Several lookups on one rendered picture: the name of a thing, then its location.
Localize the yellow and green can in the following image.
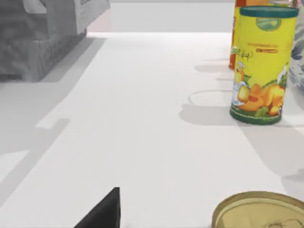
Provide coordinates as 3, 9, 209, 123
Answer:
229, 6, 299, 125

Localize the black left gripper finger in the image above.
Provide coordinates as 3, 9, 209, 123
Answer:
73, 187, 121, 228

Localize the blue and white bottle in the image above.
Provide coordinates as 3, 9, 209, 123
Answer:
286, 0, 304, 92

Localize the gold lidded can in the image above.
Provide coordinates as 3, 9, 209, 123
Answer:
211, 191, 304, 228

